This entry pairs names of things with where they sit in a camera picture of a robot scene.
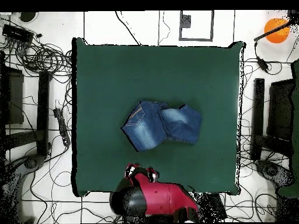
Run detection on black power strip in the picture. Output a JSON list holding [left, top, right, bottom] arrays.
[[53, 107, 71, 147], [203, 192, 228, 222]]

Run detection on dark round object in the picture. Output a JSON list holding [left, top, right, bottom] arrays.
[[20, 12, 39, 23]]

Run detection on grey chair base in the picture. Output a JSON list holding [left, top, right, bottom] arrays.
[[4, 153, 46, 185], [255, 159, 295, 187]]

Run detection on blue denim jeans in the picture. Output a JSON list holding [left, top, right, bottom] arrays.
[[120, 100, 203, 153]]

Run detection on dark box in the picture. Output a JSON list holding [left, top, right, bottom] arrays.
[[0, 66, 25, 125], [267, 78, 295, 141]]

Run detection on orange round object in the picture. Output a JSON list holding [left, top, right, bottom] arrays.
[[263, 17, 291, 44]]

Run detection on dark green hanging cloth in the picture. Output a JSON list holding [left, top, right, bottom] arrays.
[[277, 59, 299, 198]]

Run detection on black device box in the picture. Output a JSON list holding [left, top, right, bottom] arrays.
[[2, 23, 34, 45]]

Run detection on black stand foot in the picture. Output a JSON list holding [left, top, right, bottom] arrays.
[[251, 78, 265, 161], [36, 70, 53, 156]]

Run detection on black rod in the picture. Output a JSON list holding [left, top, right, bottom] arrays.
[[253, 19, 293, 42]]

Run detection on black power adapter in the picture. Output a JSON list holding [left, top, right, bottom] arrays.
[[256, 56, 270, 72]]

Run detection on dark green table cloth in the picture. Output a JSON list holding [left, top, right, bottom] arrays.
[[72, 37, 246, 197]]

